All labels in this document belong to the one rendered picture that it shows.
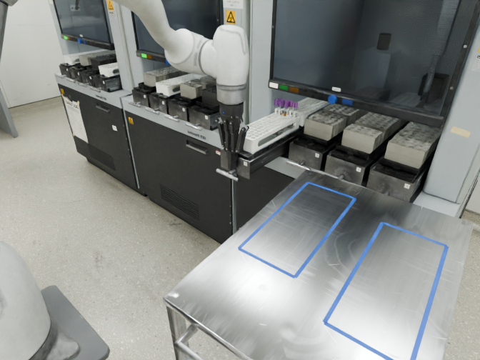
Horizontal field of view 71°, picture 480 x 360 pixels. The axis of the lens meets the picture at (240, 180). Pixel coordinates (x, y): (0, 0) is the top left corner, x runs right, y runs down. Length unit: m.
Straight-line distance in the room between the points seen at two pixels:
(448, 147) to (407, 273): 0.48
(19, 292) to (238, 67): 0.72
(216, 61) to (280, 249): 0.55
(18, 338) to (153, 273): 1.22
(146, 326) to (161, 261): 0.39
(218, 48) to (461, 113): 0.69
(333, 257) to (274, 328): 0.22
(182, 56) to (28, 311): 0.73
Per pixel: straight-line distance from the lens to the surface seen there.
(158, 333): 1.64
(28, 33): 4.45
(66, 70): 2.62
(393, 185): 1.13
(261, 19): 1.34
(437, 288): 0.78
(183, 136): 1.69
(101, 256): 2.05
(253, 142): 1.12
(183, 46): 1.04
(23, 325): 0.71
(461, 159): 1.15
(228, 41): 0.97
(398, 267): 0.79
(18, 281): 0.68
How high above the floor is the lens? 1.34
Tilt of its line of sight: 32 degrees down
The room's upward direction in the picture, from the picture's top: straight up
